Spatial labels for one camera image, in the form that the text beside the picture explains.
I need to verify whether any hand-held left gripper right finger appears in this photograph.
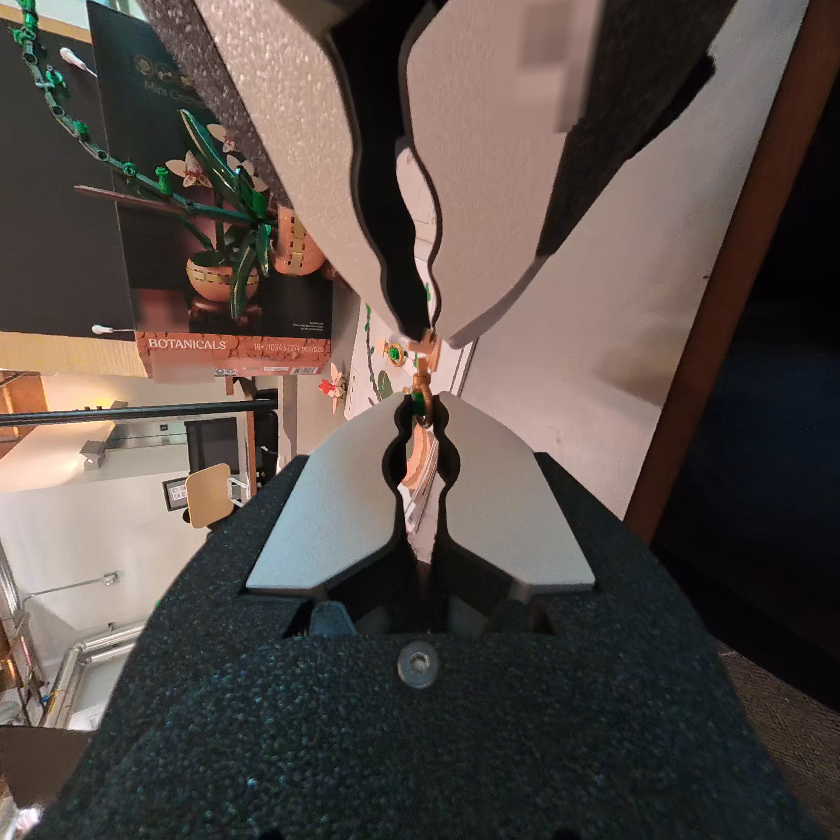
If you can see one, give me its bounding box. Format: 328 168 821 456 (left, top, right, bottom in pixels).
430 391 597 601

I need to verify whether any gold ring brick piece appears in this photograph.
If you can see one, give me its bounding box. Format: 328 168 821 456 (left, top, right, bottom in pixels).
407 356 437 432

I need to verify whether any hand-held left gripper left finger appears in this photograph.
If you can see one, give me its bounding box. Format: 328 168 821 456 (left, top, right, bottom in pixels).
244 392 414 599

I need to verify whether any brick orchid model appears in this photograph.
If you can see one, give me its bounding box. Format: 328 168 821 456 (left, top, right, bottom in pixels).
13 0 327 278

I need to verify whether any black brick set box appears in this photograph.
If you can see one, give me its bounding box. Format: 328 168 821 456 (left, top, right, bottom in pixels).
85 0 337 383

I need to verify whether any white instruction booklet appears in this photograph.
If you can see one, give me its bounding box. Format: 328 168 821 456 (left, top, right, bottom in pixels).
351 289 476 536

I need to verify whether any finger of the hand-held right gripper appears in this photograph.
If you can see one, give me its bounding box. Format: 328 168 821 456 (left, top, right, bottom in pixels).
395 0 568 347
193 0 435 337

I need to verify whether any wooden chair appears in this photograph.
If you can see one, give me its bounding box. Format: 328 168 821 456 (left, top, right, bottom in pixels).
184 461 254 530

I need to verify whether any grey desk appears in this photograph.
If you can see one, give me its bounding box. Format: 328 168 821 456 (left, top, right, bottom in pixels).
282 0 840 546

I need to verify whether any black board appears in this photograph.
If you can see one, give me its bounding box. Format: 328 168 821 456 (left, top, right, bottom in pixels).
0 16 137 339

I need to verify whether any black monitor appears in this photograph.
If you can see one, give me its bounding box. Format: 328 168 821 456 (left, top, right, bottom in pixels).
184 416 241 475

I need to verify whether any white brick flower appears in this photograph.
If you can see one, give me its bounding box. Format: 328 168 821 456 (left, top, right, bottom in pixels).
318 361 349 414

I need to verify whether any black pole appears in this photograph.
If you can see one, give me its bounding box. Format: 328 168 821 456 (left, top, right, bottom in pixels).
0 398 282 429

